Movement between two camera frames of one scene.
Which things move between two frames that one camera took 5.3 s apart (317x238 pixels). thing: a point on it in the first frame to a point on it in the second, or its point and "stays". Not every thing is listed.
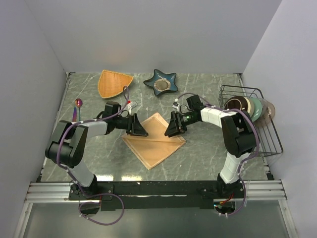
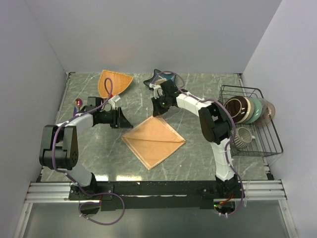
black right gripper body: (187, 119) to (161, 104)
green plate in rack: (258, 109) stays
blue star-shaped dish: (162, 83) stays
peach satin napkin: (153, 149) stays
